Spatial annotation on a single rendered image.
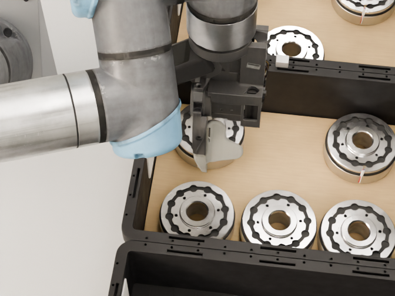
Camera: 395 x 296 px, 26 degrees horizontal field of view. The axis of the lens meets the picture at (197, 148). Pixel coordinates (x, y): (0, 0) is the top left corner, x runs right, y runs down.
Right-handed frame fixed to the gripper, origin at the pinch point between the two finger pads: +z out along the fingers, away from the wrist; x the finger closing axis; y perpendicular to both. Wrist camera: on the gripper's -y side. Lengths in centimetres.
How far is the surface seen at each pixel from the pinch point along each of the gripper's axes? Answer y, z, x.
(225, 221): 3.5, 12.9, -2.2
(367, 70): 21.3, 3.3, 19.5
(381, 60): 24.8, 12.0, 30.7
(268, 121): 8.0, 13.4, 16.9
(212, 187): 1.2, 11.9, 2.5
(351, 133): 20.1, 10.4, 13.5
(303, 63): 12.1, 3.1, 19.5
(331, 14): 16.5, 10.8, 39.0
